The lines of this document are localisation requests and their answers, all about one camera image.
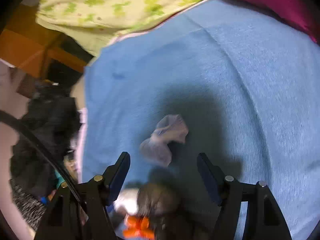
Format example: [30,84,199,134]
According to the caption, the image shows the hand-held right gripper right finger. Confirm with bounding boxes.
[196,152,293,240]

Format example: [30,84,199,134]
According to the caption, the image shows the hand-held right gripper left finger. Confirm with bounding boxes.
[35,151,132,240]

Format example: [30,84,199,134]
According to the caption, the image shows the orange white wrapper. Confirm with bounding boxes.
[114,191,153,240]

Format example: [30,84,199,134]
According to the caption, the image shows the pale plastic wrapper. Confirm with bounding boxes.
[139,114,190,167]

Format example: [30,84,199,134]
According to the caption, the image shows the teal cloth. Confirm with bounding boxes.
[55,172,66,189]

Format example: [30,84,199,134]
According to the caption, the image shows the black knit cloth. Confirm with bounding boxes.
[10,80,83,198]

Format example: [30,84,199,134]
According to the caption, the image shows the black white speckled cloth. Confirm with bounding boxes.
[10,179,48,230]

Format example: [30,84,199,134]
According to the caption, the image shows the blue towel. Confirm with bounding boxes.
[81,0,320,240]

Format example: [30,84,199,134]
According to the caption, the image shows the orange wooden cabinet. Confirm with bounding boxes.
[0,5,93,78]

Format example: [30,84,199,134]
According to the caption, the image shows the green clover print quilt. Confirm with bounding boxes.
[35,0,218,57]

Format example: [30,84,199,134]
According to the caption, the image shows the pink pillow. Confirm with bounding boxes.
[215,0,319,43]

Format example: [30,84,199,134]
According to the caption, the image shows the black cable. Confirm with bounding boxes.
[0,110,83,203]

